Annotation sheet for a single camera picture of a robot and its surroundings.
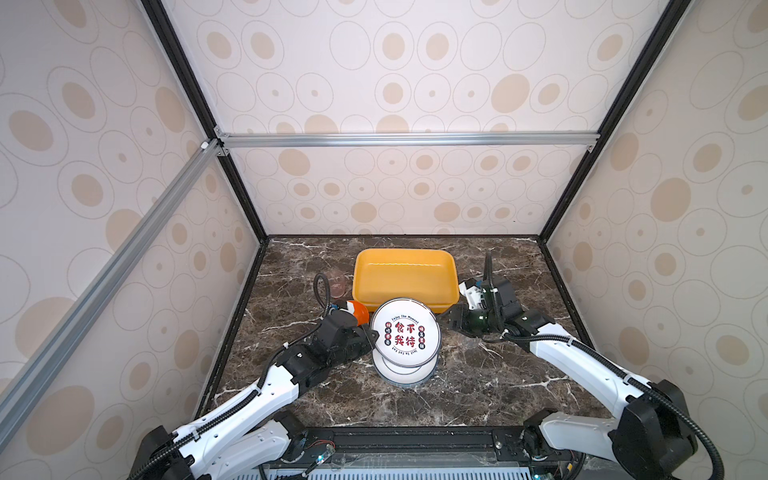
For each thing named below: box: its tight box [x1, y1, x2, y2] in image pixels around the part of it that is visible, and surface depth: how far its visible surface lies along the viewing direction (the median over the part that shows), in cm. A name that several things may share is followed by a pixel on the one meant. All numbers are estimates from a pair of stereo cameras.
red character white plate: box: [372, 297, 441, 368], surface depth 81 cm
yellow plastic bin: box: [352, 248, 460, 313], surface depth 108 cm
